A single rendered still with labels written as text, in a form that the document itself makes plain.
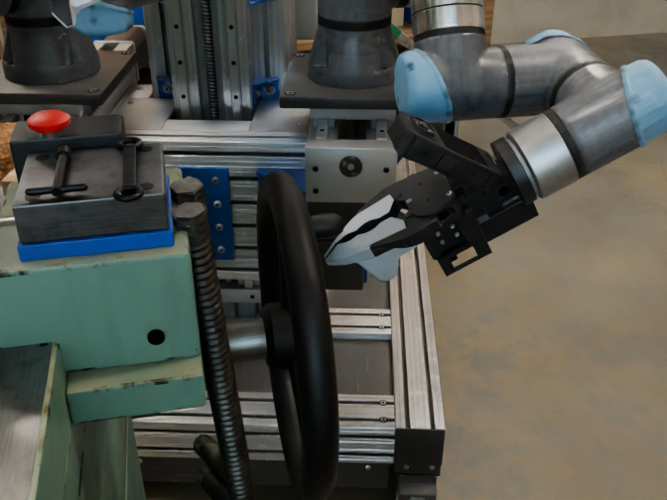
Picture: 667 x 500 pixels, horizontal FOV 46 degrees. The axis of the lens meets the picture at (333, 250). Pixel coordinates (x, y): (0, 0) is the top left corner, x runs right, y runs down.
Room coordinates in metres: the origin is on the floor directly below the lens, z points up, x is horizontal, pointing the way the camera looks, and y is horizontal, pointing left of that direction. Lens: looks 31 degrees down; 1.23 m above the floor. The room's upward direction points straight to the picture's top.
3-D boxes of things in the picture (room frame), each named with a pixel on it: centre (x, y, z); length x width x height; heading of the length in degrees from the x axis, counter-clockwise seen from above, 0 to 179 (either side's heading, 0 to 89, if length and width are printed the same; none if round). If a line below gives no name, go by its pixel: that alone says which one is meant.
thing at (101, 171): (0.51, 0.17, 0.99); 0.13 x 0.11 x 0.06; 12
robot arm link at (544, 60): (0.81, -0.23, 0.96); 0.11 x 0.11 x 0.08; 11
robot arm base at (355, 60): (1.24, -0.03, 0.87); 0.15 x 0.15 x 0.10
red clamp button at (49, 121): (0.53, 0.21, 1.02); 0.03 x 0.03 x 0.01
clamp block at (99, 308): (0.50, 0.18, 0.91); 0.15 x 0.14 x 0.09; 12
